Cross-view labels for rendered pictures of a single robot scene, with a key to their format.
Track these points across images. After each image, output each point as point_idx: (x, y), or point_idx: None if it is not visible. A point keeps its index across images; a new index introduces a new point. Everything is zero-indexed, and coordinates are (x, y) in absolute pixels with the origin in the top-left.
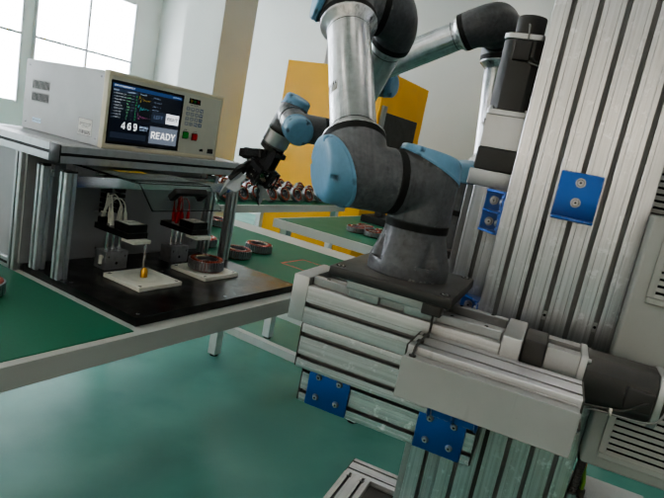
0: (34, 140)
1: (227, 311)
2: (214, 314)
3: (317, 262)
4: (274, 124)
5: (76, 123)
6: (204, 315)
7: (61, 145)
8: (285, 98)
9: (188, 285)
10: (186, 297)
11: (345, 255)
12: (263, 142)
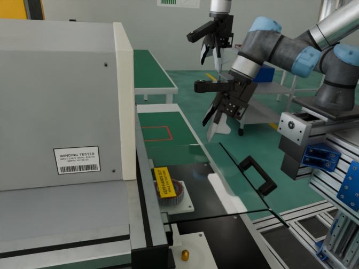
0: (71, 266)
1: (254, 229)
2: (261, 242)
3: (148, 124)
4: (257, 57)
5: (49, 159)
6: (264, 251)
7: (168, 244)
8: (266, 25)
9: (201, 228)
10: (239, 247)
11: (137, 106)
12: (243, 77)
